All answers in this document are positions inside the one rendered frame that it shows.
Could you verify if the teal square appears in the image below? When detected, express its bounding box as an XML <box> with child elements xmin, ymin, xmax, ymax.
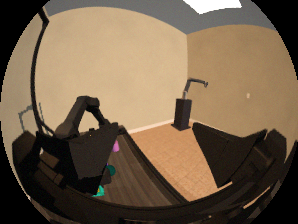
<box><xmin>91</xmin><ymin>185</ymin><xmax>104</xmax><ymax>197</ymax></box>

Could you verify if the dark green ball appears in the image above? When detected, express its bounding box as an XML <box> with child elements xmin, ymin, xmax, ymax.
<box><xmin>106</xmin><ymin>165</ymin><xmax>116</xmax><ymax>176</ymax></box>

